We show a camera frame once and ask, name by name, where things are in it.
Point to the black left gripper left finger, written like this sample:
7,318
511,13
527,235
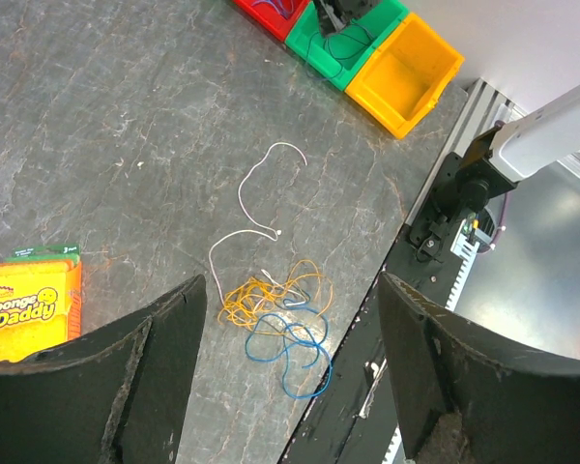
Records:
118,394

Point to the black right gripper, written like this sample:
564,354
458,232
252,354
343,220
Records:
335,15

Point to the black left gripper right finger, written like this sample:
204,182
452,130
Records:
464,394

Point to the green storage bin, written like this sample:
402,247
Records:
340,56

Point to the red storage bin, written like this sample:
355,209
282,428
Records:
277,17

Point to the yellow storage bin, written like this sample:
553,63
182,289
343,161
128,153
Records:
405,76

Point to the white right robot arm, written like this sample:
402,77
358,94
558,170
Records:
495,163

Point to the orange yellow crayon box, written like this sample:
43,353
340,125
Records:
40,299

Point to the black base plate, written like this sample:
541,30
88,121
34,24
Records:
353,420

